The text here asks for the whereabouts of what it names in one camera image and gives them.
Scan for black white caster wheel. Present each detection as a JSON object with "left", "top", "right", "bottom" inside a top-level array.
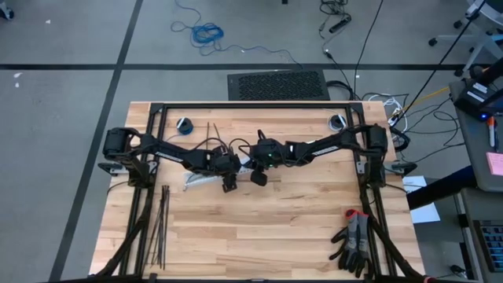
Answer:
[{"left": 0, "top": 1, "right": 16, "bottom": 21}]

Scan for blue coiled cable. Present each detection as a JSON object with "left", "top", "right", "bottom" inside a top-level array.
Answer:
[{"left": 169, "top": 0, "right": 304, "bottom": 70}]

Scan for black power strip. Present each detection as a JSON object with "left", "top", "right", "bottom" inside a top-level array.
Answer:
[{"left": 328, "top": 14, "right": 353, "bottom": 35}]

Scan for black tangled cable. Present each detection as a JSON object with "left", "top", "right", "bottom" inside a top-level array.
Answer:
[{"left": 317, "top": 0, "right": 351, "bottom": 19}]

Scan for grey metal mounting plate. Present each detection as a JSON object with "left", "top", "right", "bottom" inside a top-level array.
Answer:
[
  {"left": 355, "top": 160, "right": 418, "bottom": 177},
  {"left": 97, "top": 160, "right": 159, "bottom": 176}
]

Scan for black zip tie pile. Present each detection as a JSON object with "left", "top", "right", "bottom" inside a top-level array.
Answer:
[{"left": 143, "top": 185, "right": 171, "bottom": 271}]

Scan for black labelled device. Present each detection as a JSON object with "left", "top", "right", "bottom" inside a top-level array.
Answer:
[{"left": 452, "top": 76, "right": 498, "bottom": 121}]

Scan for white duct cover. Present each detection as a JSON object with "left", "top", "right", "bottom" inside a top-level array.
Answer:
[{"left": 239, "top": 156, "right": 255, "bottom": 175}]

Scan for orange white marker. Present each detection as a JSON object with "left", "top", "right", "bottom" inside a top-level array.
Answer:
[{"left": 486, "top": 115, "right": 497, "bottom": 149}]

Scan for black perforated vent grate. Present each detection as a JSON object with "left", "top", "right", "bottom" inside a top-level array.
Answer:
[{"left": 226, "top": 69, "right": 331, "bottom": 101}]

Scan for grey work glove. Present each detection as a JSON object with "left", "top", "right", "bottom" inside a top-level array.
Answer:
[
  {"left": 329, "top": 226, "right": 354, "bottom": 272},
  {"left": 343, "top": 208, "right": 373, "bottom": 279}
]

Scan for pink sticky note pad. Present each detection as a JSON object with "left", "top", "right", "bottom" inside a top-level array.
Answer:
[{"left": 485, "top": 151, "right": 503, "bottom": 177}]

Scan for thin black plug cable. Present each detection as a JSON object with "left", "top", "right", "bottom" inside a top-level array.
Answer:
[{"left": 320, "top": 21, "right": 357, "bottom": 99}]

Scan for dark metal support beam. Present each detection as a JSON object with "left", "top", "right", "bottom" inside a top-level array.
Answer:
[{"left": 406, "top": 164, "right": 477, "bottom": 211}]

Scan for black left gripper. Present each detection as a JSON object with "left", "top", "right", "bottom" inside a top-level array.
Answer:
[{"left": 215, "top": 145, "right": 246, "bottom": 194}]

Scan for grey office chair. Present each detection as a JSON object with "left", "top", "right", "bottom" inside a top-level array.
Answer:
[{"left": 427, "top": 0, "right": 503, "bottom": 78}]

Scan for black looped cables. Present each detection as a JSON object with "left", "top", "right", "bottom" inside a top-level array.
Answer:
[{"left": 391, "top": 96, "right": 467, "bottom": 163}]

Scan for yellow cable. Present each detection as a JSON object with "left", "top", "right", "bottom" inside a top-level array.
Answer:
[{"left": 392, "top": 85, "right": 451, "bottom": 117}]

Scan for blue wire spool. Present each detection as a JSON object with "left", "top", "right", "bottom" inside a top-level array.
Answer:
[{"left": 174, "top": 116, "right": 195, "bottom": 137}]

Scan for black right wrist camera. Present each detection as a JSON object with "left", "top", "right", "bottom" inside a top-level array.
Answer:
[{"left": 260, "top": 140, "right": 288, "bottom": 169}]

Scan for black desk pole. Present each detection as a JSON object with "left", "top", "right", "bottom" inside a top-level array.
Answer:
[{"left": 466, "top": 54, "right": 503, "bottom": 86}]

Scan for black keyboard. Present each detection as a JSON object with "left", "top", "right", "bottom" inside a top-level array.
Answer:
[{"left": 472, "top": 219, "right": 503, "bottom": 274}]

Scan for white cable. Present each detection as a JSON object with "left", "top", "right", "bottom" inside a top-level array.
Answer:
[{"left": 369, "top": 92, "right": 409, "bottom": 133}]

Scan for dark grey desk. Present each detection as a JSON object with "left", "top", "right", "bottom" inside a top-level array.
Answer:
[{"left": 455, "top": 187, "right": 503, "bottom": 283}]

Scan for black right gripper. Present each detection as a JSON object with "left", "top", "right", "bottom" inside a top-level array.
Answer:
[{"left": 244, "top": 128, "right": 270, "bottom": 187}]

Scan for white paper sheet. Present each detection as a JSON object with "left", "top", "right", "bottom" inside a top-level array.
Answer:
[{"left": 400, "top": 175, "right": 442, "bottom": 224}]

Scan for long black cable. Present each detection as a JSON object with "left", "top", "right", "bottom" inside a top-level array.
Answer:
[
  {"left": 352, "top": 0, "right": 385, "bottom": 101},
  {"left": 391, "top": 0, "right": 488, "bottom": 123}
]

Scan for black coiled cable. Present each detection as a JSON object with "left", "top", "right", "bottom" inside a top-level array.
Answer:
[{"left": 325, "top": 79, "right": 355, "bottom": 101}]

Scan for black aluminium rig frame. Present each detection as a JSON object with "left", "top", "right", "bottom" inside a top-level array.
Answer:
[{"left": 90, "top": 101, "right": 428, "bottom": 283}]

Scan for white slotted cable duct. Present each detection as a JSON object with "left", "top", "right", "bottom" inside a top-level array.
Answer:
[{"left": 182, "top": 156, "right": 255, "bottom": 193}]

